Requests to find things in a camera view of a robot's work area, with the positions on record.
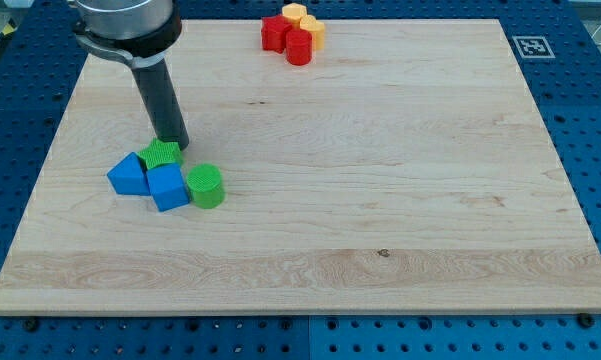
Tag blue triangle block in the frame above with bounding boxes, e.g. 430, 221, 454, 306
106, 152, 150, 196

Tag green cylinder block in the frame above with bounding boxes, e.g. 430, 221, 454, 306
186, 163, 225, 209

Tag wooden board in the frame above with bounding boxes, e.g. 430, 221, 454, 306
0, 19, 601, 316

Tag blue cube block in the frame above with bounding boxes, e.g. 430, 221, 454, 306
146, 163, 190, 212

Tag red cylinder block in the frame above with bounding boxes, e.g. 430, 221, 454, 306
285, 29, 312, 66

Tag green star block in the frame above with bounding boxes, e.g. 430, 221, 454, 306
137, 138, 184, 170

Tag red star block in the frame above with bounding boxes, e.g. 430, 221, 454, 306
261, 15, 293, 53

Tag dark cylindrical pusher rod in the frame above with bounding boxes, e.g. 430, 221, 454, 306
132, 60, 190, 150

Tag yellow heart block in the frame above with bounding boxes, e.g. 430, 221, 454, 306
299, 15, 326, 51

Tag yellow hexagon block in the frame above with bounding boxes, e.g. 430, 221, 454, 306
281, 3, 308, 28

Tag white fiducial marker tag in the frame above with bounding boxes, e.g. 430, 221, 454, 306
512, 36, 555, 59

